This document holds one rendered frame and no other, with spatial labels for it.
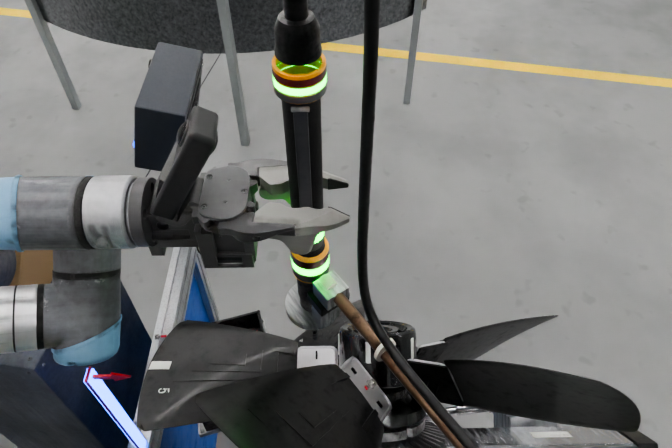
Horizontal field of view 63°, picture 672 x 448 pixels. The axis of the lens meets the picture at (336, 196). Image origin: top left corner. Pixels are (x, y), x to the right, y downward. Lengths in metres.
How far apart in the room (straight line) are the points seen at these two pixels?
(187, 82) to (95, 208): 0.80
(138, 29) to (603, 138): 2.46
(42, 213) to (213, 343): 0.43
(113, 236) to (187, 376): 0.38
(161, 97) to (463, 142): 2.06
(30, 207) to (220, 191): 0.18
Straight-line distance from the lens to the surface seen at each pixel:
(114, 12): 2.81
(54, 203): 0.59
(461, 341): 0.99
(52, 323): 0.71
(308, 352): 0.90
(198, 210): 0.54
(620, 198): 3.03
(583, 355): 2.42
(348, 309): 0.60
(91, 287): 0.70
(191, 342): 0.95
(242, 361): 0.90
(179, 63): 1.40
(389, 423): 0.84
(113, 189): 0.57
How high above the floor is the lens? 1.99
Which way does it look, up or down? 47 degrees down
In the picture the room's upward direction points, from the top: straight up
